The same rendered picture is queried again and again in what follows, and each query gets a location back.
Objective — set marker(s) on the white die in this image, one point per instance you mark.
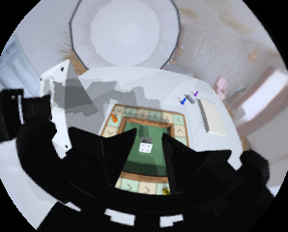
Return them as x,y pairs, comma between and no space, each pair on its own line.
146,144

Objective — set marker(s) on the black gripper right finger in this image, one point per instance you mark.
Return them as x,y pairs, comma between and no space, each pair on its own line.
184,164

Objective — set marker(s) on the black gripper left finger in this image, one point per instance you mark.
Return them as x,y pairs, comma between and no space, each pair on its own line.
112,150

